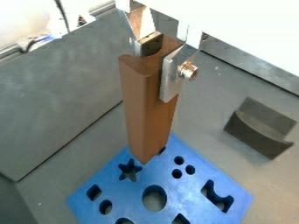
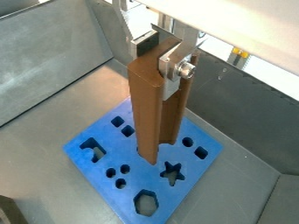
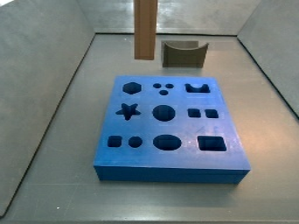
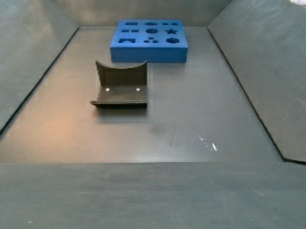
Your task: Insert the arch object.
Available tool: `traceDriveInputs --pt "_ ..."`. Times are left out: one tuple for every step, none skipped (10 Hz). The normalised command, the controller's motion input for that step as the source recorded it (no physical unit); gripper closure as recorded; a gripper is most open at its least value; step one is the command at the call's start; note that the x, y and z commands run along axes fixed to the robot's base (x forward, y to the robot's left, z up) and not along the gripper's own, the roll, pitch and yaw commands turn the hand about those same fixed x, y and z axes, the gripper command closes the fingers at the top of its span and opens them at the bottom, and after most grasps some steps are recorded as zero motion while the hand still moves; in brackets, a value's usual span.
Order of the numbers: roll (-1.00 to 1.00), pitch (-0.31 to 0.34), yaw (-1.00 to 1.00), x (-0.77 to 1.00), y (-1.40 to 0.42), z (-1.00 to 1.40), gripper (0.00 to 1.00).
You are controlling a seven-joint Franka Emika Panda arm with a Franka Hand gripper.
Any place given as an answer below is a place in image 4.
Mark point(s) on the black curved holder stand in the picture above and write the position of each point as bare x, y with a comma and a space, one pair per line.
123, 86

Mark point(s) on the blue shape sorter block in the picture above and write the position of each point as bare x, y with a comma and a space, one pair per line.
155, 41

